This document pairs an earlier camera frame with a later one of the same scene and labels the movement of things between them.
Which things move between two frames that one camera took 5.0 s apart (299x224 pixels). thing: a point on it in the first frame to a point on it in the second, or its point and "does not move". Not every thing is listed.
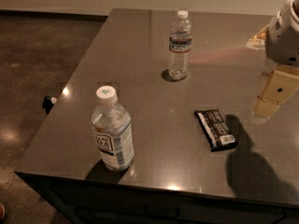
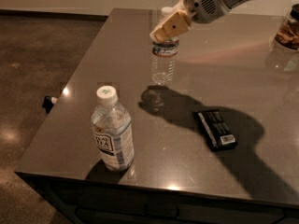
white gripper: (282, 42) to (204, 4)
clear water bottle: (179, 46) to (164, 56)
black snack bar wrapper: (215, 129) does not move
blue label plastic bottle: (111, 125) does not move
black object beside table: (48, 104) does not move
